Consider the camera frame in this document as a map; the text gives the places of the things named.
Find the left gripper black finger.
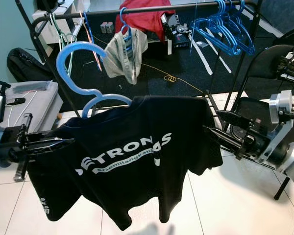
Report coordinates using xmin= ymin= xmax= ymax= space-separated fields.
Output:
xmin=33 ymin=144 xmax=72 ymax=156
xmin=34 ymin=137 xmax=75 ymax=147

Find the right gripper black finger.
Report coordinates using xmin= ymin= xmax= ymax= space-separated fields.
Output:
xmin=203 ymin=126 xmax=245 ymax=151
xmin=216 ymin=111 xmax=254 ymax=139

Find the light blue plastic hanger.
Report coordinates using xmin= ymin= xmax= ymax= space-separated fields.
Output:
xmin=57 ymin=42 xmax=133 ymax=119

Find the black t-shirt with white print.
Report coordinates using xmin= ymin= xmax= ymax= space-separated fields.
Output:
xmin=25 ymin=95 xmax=223 ymax=232

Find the orange hanger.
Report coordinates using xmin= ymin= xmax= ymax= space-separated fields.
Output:
xmin=81 ymin=11 xmax=96 ymax=45

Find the grey footstool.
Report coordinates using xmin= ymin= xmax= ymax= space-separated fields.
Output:
xmin=2 ymin=81 xmax=59 ymax=133

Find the black folding chair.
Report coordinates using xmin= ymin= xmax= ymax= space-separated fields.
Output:
xmin=218 ymin=44 xmax=294 ymax=201

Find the black backpack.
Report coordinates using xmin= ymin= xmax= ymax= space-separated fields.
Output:
xmin=7 ymin=47 xmax=52 ymax=83

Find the black equipment pile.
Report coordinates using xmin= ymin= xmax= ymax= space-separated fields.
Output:
xmin=277 ymin=51 xmax=294 ymax=84

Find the bunch of blue plastic hangers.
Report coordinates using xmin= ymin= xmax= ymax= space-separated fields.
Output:
xmin=191 ymin=0 xmax=255 ymax=56

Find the dark carpet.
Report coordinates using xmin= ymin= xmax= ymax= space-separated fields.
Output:
xmin=39 ymin=0 xmax=294 ymax=111

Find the grey garment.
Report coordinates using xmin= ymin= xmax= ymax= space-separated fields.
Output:
xmin=104 ymin=28 xmax=148 ymax=85

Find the black machine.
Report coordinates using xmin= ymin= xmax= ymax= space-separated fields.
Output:
xmin=161 ymin=14 xmax=191 ymax=47

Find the white shelf unit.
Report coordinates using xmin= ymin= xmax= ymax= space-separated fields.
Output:
xmin=32 ymin=0 xmax=86 ymax=45

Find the black metal clothes rack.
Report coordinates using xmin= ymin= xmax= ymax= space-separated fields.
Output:
xmin=15 ymin=0 xmax=263 ymax=120

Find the red cloth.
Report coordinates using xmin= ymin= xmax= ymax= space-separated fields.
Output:
xmin=120 ymin=0 xmax=178 ymax=42

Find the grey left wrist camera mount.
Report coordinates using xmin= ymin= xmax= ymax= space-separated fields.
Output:
xmin=0 ymin=94 xmax=20 ymax=169

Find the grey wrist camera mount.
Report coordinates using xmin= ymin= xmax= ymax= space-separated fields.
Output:
xmin=257 ymin=90 xmax=294 ymax=165
xmin=0 ymin=94 xmax=20 ymax=169

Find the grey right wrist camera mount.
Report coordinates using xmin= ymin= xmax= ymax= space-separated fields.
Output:
xmin=257 ymin=90 xmax=294 ymax=165

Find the pale green wire hanger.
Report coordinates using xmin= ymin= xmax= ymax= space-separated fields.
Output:
xmin=49 ymin=14 xmax=76 ymax=62

